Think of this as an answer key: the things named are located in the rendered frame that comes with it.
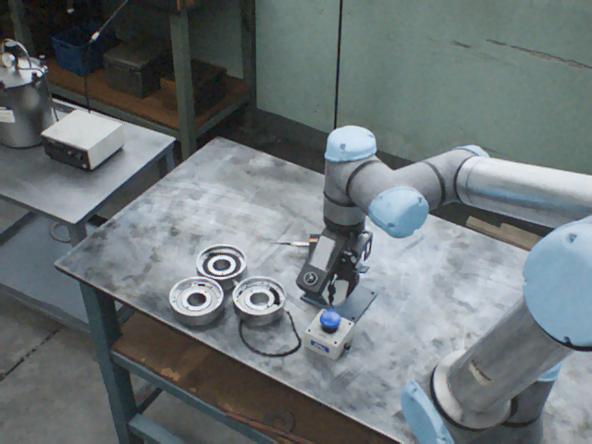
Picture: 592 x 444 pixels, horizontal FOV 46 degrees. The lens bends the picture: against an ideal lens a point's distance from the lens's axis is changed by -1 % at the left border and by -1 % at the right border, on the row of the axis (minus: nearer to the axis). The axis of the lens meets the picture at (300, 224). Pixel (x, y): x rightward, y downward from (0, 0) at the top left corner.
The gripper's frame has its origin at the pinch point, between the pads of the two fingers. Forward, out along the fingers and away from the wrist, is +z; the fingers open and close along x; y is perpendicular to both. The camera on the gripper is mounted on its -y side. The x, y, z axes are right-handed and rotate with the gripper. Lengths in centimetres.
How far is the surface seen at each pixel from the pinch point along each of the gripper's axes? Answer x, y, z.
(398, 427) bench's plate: -19.6, -10.3, 10.8
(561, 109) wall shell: -10, 161, 35
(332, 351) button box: -2.7, -3.5, 8.0
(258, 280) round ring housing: 18.9, 4.3, 7.6
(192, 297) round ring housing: 28.1, -5.7, 9.0
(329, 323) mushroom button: -0.7, -1.4, 3.5
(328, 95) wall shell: 86, 161, 61
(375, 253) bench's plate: 3.6, 27.8, 10.8
